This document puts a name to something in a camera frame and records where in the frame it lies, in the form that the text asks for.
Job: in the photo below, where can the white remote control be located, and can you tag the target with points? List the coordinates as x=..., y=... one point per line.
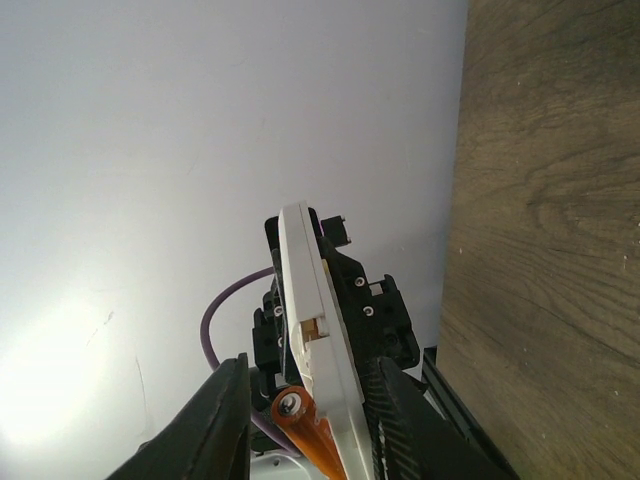
x=319, y=341

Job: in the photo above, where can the orange battery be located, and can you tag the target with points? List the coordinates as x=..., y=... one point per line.
x=294, y=412

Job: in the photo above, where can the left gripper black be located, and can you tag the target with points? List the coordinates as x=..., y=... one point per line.
x=374, y=314

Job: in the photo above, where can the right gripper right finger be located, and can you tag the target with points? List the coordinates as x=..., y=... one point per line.
x=410, y=439

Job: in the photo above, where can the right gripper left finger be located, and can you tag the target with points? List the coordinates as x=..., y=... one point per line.
x=208, y=439

